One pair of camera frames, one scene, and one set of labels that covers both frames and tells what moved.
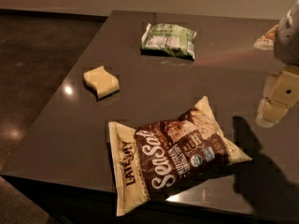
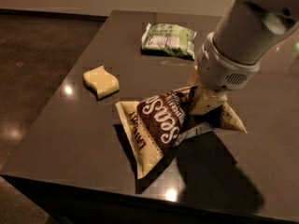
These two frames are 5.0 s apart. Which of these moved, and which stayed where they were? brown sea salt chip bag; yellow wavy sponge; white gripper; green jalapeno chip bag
Moved: white gripper; brown sea salt chip bag
Stayed: green jalapeno chip bag; yellow wavy sponge
